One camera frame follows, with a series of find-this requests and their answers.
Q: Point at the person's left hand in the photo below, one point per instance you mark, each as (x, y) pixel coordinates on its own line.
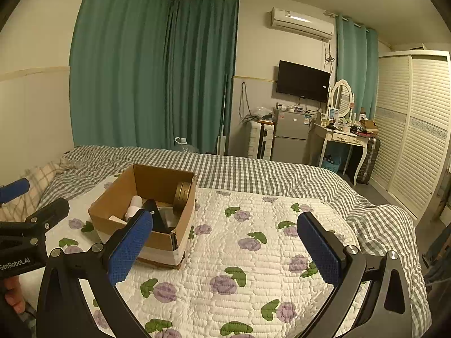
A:
(14, 294)

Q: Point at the white dressing table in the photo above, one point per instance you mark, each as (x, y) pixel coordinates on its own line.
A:
(338, 135)

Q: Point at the black cylindrical item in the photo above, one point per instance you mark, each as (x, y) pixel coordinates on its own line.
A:
(160, 218)

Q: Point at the floral quilted mat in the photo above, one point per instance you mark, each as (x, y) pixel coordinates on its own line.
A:
(229, 253)

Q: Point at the beige plaid pillow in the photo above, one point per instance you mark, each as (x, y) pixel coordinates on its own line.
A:
(38, 179)

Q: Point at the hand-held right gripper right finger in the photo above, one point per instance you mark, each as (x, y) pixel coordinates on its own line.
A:
(320, 250)

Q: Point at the white suitcase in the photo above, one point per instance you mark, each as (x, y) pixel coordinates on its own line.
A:
(260, 139)

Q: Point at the black wall television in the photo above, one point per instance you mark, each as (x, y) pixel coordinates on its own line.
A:
(303, 81)

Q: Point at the gold round tin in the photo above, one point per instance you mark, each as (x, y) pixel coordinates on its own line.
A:
(182, 197)

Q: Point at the white pole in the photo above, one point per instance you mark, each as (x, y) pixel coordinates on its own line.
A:
(222, 119)

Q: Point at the white louvred wardrobe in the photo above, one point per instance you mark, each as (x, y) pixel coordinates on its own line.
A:
(412, 123)

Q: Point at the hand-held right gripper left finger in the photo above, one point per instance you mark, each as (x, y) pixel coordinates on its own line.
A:
(130, 250)

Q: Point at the oval white mirror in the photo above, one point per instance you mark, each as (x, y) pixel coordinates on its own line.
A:
(341, 95)

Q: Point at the silver fridge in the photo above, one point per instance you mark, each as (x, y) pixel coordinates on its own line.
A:
(290, 133)

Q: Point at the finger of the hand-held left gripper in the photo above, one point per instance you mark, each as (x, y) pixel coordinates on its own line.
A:
(14, 189)
(51, 214)

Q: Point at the small brown box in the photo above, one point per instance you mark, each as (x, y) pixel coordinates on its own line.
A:
(368, 126)

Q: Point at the clear water jug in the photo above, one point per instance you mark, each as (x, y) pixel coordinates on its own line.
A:
(186, 146)

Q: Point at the blue basket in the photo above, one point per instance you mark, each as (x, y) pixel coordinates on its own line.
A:
(331, 164)

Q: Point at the cardboard box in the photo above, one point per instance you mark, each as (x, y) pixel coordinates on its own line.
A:
(155, 179)

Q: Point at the dark suitcase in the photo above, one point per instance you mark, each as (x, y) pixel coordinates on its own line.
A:
(370, 158)

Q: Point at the white rectangular device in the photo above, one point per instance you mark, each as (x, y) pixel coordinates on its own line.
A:
(116, 219)

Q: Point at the clear plastic bag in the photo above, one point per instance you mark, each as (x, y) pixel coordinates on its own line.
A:
(262, 112)

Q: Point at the green curtain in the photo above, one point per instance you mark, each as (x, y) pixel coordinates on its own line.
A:
(356, 63)
(141, 70)

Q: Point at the white air conditioner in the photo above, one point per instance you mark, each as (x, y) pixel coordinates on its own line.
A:
(303, 23)

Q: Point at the white plastic bottle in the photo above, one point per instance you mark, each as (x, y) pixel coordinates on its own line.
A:
(134, 207)

